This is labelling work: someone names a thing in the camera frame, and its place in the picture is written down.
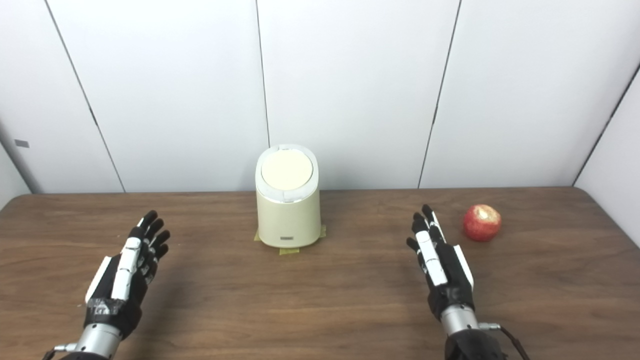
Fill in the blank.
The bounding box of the cream-colored trash bin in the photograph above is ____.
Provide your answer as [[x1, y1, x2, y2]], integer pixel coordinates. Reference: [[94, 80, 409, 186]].
[[255, 144, 322, 249]]

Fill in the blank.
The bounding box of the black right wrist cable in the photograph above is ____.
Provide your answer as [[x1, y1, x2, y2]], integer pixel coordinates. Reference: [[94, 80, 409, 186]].
[[479, 322, 531, 360]]

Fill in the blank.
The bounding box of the cream round bin lid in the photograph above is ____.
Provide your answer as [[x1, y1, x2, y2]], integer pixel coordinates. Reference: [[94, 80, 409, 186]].
[[261, 150, 314, 191]]

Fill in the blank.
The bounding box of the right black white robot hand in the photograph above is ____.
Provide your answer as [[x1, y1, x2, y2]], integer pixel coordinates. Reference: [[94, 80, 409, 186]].
[[406, 204, 476, 322]]

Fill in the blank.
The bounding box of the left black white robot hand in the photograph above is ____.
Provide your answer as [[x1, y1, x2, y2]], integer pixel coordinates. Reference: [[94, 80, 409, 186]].
[[84, 210, 171, 341]]

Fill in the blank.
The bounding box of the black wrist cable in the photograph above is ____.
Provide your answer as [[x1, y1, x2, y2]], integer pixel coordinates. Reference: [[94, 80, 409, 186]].
[[42, 343, 77, 360], [479, 322, 531, 360]]

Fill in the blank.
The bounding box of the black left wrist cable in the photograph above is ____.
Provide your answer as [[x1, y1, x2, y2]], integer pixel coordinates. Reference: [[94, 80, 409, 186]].
[[42, 343, 77, 360]]

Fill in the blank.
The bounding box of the red apple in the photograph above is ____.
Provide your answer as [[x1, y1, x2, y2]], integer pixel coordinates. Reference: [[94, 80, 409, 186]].
[[462, 204, 502, 243]]

